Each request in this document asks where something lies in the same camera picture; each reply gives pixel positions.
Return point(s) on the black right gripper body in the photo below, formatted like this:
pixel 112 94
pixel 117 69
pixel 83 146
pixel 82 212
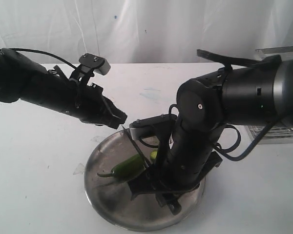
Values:
pixel 183 171

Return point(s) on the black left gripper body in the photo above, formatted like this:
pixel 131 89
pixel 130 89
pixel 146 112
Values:
pixel 89 105

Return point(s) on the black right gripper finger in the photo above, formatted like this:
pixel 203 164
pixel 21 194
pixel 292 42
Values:
pixel 169 200
pixel 143 184

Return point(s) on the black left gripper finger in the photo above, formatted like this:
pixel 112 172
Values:
pixel 109 114

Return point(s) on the black handled kitchen knife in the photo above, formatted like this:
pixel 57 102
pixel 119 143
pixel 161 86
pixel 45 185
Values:
pixel 141 156

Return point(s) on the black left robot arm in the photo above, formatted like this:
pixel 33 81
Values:
pixel 23 79

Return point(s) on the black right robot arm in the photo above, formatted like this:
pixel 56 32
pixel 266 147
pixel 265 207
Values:
pixel 242 92

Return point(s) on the round steel plate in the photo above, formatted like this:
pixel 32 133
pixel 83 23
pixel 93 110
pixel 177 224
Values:
pixel 111 198

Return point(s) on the clear tape piece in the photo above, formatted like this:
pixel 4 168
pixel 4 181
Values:
pixel 79 170

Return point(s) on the white backdrop curtain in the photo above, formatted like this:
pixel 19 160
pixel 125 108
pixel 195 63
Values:
pixel 146 31

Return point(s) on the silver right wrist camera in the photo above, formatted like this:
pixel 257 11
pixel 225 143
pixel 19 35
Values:
pixel 159 126

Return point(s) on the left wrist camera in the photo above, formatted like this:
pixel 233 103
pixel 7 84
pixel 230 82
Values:
pixel 99 64

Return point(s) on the steel wire utensil rack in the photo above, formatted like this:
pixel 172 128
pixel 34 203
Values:
pixel 280 133

